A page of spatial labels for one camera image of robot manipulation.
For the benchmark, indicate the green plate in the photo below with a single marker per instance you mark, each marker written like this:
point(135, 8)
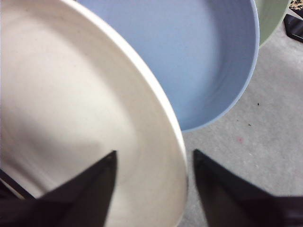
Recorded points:
point(270, 21)

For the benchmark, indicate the cream yellow plate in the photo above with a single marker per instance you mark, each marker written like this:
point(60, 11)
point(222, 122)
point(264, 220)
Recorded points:
point(71, 94)

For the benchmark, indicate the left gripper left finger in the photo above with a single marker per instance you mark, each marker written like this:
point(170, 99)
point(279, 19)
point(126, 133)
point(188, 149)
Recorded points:
point(78, 201)

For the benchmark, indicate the blue plate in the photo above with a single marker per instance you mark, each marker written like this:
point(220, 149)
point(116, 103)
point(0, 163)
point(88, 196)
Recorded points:
point(189, 59)

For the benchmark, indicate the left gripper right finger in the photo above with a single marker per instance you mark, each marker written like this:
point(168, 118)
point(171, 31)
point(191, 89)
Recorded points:
point(236, 203)

